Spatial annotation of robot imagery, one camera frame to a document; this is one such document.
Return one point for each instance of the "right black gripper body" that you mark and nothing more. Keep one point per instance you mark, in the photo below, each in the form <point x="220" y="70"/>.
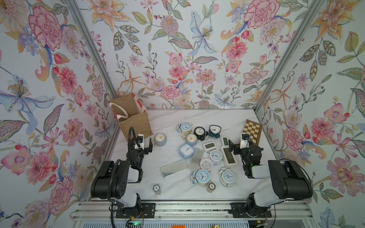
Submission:
<point x="244" y="153"/>

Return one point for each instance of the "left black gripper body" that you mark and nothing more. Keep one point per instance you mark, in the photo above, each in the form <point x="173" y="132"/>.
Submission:
<point x="140" y="155"/>

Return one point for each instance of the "dark teal alarm clock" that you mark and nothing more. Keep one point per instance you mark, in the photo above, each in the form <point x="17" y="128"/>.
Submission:
<point x="214" y="131"/>

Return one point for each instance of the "silver mirror digital clock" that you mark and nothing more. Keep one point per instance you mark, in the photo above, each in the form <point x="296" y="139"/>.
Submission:
<point x="173" y="168"/>

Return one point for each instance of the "burlap canvas bag red trim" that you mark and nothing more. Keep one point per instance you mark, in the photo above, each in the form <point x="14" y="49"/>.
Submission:
<point x="130" y="112"/>

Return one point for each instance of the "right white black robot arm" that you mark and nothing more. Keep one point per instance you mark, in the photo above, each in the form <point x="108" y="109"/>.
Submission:
<point x="288" y="181"/>

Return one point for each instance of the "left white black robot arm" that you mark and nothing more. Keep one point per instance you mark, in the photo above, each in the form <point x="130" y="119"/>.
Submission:
<point x="111" y="180"/>

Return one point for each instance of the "small white digital clock upright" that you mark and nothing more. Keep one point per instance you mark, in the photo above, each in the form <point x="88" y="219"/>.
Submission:
<point x="224" y="141"/>

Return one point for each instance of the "long white digital clock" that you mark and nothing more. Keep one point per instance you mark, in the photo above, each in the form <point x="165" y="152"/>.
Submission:
<point x="229" y="158"/>

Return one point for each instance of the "white round alarm clock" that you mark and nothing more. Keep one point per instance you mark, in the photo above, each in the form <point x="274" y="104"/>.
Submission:
<point x="216" y="157"/>

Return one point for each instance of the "pink round alarm clock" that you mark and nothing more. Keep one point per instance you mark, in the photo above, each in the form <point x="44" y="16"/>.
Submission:
<point x="206" y="164"/>

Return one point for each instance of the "white twin-bell alarm clock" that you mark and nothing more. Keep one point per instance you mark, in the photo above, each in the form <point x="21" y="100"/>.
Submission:
<point x="227" y="177"/>

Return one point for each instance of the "black round alarm clock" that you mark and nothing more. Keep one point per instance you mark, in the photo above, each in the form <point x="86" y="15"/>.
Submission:
<point x="201" y="133"/>

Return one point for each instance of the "blue square alarm clock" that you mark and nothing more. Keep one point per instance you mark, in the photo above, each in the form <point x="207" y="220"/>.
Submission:
<point x="186" y="151"/>

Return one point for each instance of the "small grey mini clock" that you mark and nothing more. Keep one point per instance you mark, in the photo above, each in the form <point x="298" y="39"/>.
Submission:
<point x="157" y="189"/>

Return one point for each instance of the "light blue twin-bell clock back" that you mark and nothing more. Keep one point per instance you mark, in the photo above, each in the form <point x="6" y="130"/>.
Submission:
<point x="184" y="128"/>

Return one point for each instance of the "grey round alarm clock centre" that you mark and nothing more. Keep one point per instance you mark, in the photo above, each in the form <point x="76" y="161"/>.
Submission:
<point x="190" y="139"/>

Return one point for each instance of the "blue twin-bell clock front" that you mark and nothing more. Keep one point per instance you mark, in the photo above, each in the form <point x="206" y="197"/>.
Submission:
<point x="201" y="178"/>

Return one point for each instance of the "small beige cylinder clock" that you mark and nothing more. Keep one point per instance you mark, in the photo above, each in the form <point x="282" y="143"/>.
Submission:
<point x="211" y="187"/>

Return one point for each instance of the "wooden chessboard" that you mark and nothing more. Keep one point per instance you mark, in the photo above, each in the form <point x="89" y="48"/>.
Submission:
<point x="253" y="129"/>

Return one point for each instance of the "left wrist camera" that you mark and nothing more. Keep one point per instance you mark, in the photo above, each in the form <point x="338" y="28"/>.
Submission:
<point x="139" y="142"/>

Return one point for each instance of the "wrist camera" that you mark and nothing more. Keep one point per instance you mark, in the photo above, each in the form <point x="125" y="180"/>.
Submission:
<point x="244" y="141"/>
<point x="139" y="142"/>

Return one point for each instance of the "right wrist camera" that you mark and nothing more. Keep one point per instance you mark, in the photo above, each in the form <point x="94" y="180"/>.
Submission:
<point x="244" y="141"/>

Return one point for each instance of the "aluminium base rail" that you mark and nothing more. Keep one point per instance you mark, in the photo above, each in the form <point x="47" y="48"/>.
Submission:
<point x="196" y="214"/>

